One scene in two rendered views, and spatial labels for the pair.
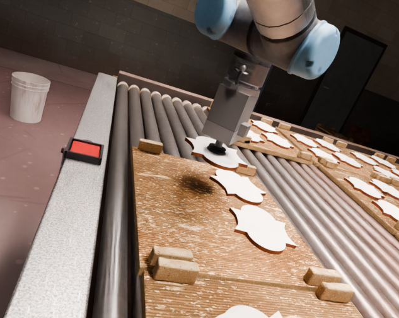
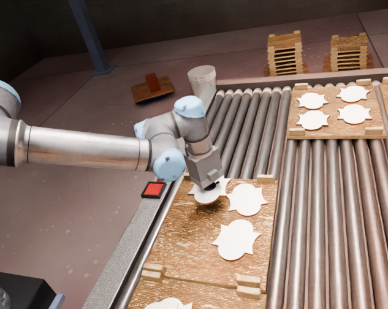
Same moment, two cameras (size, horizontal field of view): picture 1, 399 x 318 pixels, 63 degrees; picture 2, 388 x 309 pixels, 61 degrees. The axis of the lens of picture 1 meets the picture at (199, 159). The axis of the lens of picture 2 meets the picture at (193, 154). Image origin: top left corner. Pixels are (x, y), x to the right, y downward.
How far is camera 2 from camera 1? 74 cm
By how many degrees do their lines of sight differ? 42
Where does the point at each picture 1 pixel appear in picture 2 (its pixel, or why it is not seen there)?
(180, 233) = (174, 249)
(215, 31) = not seen: hidden behind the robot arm
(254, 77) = (195, 149)
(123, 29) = not seen: outside the picture
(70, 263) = (119, 268)
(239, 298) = (182, 292)
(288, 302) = (212, 296)
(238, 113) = (197, 171)
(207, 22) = not seen: hidden behind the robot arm
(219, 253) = (189, 263)
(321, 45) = (159, 171)
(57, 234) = (120, 252)
